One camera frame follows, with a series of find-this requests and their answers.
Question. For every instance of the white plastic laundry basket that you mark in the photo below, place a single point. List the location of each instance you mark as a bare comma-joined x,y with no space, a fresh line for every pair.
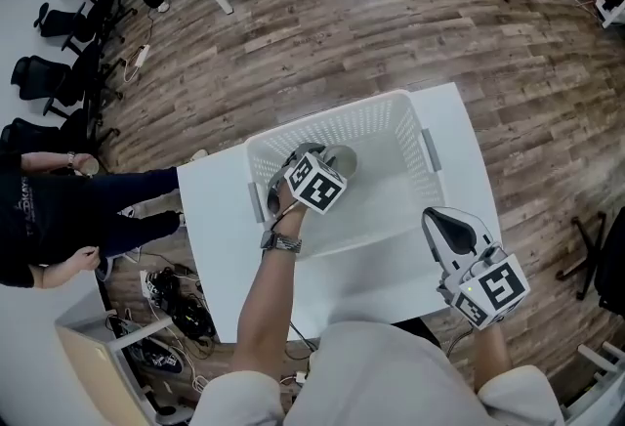
386,199

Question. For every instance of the person's white shirt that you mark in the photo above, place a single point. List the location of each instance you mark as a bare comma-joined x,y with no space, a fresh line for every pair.
381,380

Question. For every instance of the light wooden desk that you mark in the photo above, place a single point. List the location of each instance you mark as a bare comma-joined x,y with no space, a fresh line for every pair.
93,365

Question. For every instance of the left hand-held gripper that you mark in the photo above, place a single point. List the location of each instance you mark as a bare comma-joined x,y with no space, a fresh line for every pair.
317,182

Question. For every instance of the metal band wristwatch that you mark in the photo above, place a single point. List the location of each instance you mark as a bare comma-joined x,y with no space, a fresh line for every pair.
285,243

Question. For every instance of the person's left hand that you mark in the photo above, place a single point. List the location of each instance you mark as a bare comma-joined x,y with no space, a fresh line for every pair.
290,219

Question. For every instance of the black device with printed squares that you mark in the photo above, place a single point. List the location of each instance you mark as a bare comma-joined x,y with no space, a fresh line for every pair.
163,358

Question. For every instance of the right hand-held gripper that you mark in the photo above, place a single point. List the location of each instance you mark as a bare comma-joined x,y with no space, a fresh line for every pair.
498,289

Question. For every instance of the person's right forearm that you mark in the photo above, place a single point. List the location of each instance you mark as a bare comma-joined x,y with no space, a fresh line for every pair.
493,355

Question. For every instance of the pile of black equipment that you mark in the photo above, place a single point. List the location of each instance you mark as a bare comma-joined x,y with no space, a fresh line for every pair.
190,316

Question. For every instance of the white power strip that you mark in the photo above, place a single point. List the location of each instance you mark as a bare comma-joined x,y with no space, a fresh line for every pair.
143,55

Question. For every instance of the white paper cup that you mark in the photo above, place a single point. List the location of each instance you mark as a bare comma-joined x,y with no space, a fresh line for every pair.
344,162

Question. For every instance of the person's left forearm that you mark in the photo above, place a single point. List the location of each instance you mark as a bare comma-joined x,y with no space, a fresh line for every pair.
266,316

